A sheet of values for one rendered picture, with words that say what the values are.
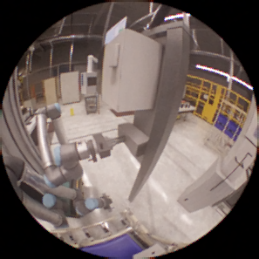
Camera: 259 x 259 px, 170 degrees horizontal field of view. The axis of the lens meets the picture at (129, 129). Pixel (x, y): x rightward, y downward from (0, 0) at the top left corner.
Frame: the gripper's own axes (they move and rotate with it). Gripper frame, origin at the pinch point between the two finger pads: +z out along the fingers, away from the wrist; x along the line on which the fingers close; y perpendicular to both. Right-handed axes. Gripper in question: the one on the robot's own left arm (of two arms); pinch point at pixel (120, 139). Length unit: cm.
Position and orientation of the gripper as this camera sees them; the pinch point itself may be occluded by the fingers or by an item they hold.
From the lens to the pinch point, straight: 45.9
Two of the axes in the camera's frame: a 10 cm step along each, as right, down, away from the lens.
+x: -5.3, -4.9, 6.9
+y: 1.0, -8.5, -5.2
